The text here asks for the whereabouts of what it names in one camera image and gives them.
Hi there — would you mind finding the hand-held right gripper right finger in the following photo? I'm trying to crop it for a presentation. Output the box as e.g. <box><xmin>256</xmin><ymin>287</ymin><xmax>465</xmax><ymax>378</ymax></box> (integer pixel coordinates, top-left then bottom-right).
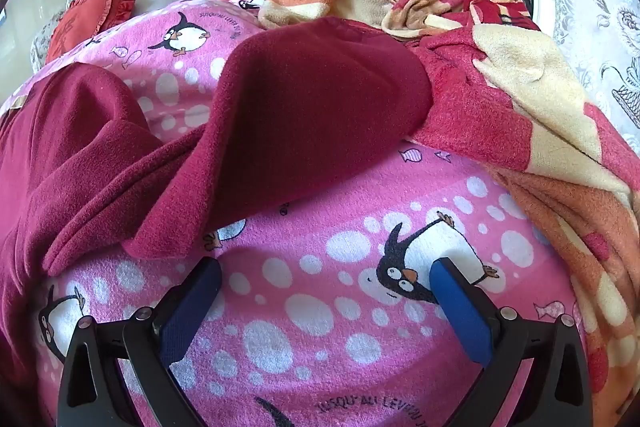
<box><xmin>430</xmin><ymin>257</ymin><xmax>594</xmax><ymax>427</ymax></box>

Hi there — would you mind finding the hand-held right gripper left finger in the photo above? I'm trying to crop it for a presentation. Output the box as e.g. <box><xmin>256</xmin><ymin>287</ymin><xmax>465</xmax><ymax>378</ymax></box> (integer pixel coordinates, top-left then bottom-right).
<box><xmin>56</xmin><ymin>257</ymin><xmax>223</xmax><ymax>427</ymax></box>

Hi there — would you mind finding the dark red knitted sweater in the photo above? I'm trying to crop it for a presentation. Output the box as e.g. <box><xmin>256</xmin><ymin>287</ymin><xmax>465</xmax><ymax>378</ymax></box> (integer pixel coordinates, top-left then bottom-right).
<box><xmin>0</xmin><ymin>18</ymin><xmax>435</xmax><ymax>408</ymax></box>

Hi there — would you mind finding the pink penguin print blanket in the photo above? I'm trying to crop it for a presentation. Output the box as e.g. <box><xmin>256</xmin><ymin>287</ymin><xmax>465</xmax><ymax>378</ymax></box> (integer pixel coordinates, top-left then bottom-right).
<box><xmin>0</xmin><ymin>0</ymin><xmax>596</xmax><ymax>427</ymax></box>

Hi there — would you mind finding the orange cream red towel blanket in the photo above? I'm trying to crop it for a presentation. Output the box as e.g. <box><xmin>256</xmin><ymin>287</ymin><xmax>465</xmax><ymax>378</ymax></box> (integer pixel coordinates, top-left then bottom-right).
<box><xmin>257</xmin><ymin>0</ymin><xmax>640</xmax><ymax>427</ymax></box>

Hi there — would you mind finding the red cloth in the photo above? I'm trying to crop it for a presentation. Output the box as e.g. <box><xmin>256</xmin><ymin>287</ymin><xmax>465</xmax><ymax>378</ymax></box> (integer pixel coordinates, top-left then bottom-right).
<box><xmin>46</xmin><ymin>0</ymin><xmax>138</xmax><ymax>65</ymax></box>

